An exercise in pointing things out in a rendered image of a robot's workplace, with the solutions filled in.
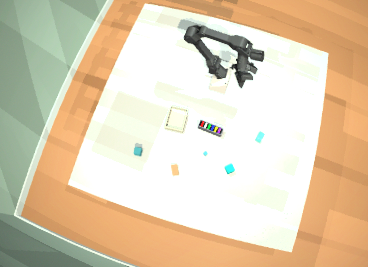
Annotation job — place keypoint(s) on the small tan block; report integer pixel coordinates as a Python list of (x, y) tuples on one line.
[(174, 169)]

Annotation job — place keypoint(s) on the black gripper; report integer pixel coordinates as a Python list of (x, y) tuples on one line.
[(240, 73)]

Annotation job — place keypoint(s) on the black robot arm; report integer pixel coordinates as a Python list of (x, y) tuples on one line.
[(238, 43)]

